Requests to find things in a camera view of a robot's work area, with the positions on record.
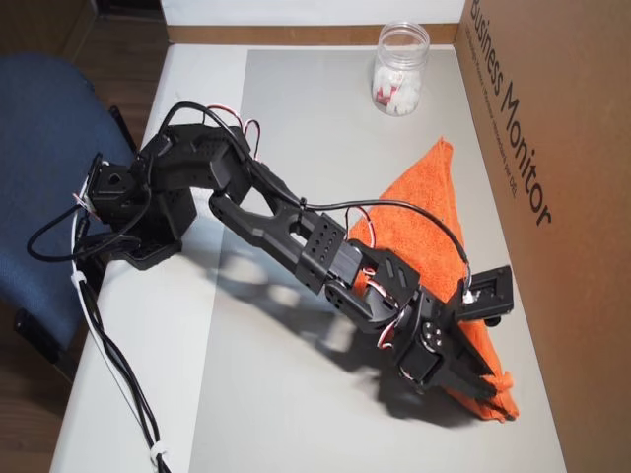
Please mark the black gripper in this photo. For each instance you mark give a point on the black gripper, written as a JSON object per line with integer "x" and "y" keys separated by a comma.
{"x": 440, "y": 356}

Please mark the orange terry towel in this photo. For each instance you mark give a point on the orange terry towel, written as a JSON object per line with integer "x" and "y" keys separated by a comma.
{"x": 429, "y": 222}

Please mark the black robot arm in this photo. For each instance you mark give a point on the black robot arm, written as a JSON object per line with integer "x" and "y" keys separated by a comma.
{"x": 276, "y": 226}

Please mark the brown Business Monitor cardboard box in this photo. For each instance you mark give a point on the brown Business Monitor cardboard box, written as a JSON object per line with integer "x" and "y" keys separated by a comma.
{"x": 567, "y": 295}

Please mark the grey desk mat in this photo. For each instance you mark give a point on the grey desk mat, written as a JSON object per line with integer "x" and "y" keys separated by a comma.
{"x": 296, "y": 394}

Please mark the clear plastic jar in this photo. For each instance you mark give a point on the clear plastic jar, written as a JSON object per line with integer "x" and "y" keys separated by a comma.
{"x": 400, "y": 44}

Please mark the black grid table clamp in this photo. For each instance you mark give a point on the black grid table clamp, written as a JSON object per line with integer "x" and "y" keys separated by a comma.
{"x": 153, "y": 256}

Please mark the blue office chair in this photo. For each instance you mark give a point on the blue office chair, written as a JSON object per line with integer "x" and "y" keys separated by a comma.
{"x": 39, "y": 172}

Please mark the black square wrist camera module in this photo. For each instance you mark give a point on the black square wrist camera module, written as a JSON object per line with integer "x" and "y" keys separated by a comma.
{"x": 488, "y": 295}

